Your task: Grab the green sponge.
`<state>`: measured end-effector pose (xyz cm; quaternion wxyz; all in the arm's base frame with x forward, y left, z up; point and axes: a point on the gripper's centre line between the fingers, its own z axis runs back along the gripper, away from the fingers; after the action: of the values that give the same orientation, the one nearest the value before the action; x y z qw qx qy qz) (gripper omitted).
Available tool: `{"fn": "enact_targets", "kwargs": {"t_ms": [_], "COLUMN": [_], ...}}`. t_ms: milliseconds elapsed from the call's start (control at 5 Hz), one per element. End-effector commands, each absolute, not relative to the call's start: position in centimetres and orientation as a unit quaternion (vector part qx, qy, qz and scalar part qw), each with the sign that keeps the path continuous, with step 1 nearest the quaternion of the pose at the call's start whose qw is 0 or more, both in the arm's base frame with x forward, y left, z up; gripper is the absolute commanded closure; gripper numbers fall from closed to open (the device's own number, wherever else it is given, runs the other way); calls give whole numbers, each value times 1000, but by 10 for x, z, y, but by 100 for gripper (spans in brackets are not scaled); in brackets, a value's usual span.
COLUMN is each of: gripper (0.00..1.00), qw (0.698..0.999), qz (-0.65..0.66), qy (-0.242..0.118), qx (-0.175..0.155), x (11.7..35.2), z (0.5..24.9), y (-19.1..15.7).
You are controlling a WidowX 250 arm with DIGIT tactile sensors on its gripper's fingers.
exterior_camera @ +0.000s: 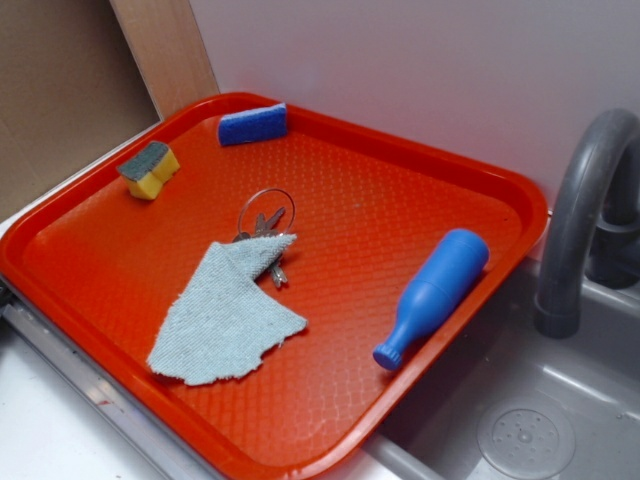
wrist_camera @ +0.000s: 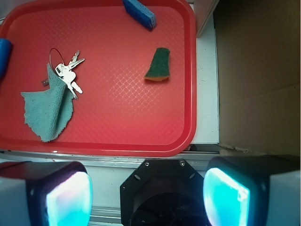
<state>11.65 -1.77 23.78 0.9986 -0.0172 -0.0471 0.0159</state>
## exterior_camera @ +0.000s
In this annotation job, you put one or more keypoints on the blue sponge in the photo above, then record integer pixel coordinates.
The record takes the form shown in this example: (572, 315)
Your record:
(254, 125)

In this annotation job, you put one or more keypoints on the yellow and green sponge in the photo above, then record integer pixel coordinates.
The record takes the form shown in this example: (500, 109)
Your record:
(146, 173)

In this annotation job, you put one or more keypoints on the silver keys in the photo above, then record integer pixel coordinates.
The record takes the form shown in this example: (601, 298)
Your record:
(265, 227)

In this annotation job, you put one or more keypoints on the red plastic tray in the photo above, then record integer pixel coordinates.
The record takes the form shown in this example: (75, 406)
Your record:
(104, 268)

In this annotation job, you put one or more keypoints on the light blue cloth rag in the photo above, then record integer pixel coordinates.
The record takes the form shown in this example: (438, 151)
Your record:
(222, 323)

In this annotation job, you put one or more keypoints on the blue plastic bottle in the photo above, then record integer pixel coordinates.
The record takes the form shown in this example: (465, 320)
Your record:
(434, 293)

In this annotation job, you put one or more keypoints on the grey plastic sink basin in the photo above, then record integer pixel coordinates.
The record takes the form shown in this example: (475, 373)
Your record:
(505, 402)

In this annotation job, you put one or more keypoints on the wooden board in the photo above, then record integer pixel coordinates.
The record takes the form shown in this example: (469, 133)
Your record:
(168, 49)

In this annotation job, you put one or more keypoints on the grey plastic faucet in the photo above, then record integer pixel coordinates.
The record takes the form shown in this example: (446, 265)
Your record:
(594, 228)

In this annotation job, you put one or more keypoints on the brown cardboard panel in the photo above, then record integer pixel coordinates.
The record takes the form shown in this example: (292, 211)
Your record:
(70, 93)

